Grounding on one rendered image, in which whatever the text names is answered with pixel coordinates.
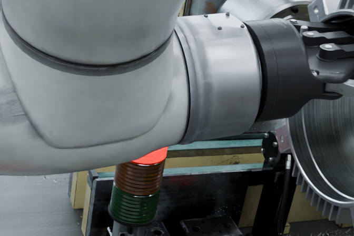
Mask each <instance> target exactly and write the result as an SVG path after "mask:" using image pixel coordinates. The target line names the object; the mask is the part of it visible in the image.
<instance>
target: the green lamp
mask: <svg viewBox="0 0 354 236"><path fill-rule="evenodd" d="M159 195H160V189H159V190H158V191H157V192H155V193H152V194H148V195H135V194H130V193H127V192H125V191H123V190H121V189H120V188H118V187H117V186H116V184H115V183H114V181H113V190H112V196H111V204H110V210H111V213H112V214H113V215H114V216H115V217H116V218H117V219H119V220H121V221H123V222H126V223H132V224H141V223H146V222H149V221H151V220H152V219H153V218H154V217H155V214H156V210H157V205H158V199H159Z"/></svg>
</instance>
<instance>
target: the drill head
mask: <svg viewBox="0 0 354 236"><path fill-rule="evenodd" d="M313 1H314V0H224V1H223V2H222V4H221V5H220V7H219V9H218V11H217V14H220V13H226V12H229V13H230V14H231V15H233V16H235V17H236V18H237V19H239V20H240V21H252V20H259V19H270V18H281V19H285V20H289V19H295V20H299V21H307V22H310V17H309V12H308V5H309V4H311V3H312V2H313Z"/></svg>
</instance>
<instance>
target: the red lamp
mask: <svg viewBox="0 0 354 236"><path fill-rule="evenodd" d="M167 149H168V147H164V148H162V149H159V150H156V151H153V152H151V153H149V154H147V155H146V156H144V157H142V158H140V159H137V160H134V161H133V162H137V163H143V164H151V163H157V162H160V161H162V160H164V159H165V157H166V153H167Z"/></svg>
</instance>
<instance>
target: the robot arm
mask: <svg viewBox="0 0 354 236"><path fill-rule="evenodd" d="M184 1H185V0H2V7H1V13H0V175H7V176H41V175H54V174H65V173H73V172H81V171H88V170H94V169H99V168H105V167H108V166H114V165H118V164H122V163H126V162H130V161H134V160H137V159H140V158H142V157H144V156H146V155H147V154H149V153H151V152H153V151H156V150H159V149H162V148H165V147H168V146H173V145H177V144H179V145H186V144H191V143H193V142H196V141H203V140H210V139H217V138H221V137H227V136H234V135H240V134H242V133H244V132H246V131H247V130H248V129H249V128H250V127H251V126H252V124H253V123H257V122H263V121H271V120H277V119H285V118H289V117H292V116H294V115H295V114H297V113H298V112H299V111H300V110H301V109H302V107H303V106H304V105H305V104H307V103H308V102H309V101H310V100H312V99H322V100H337V99H339V98H341V97H342V96H344V95H345V96H348V97H351V98H353V99H354V22H344V23H342V22H307V21H299V20H295V19H289V20H285V19H281V18H270V19H259V20H252V21H240V20H239V19H237V18H236V17H235V16H233V15H231V14H230V13H229V12H226V13H220V14H204V15H195V16H183V17H178V14H179V12H180V9H181V7H182V5H183V3H184Z"/></svg>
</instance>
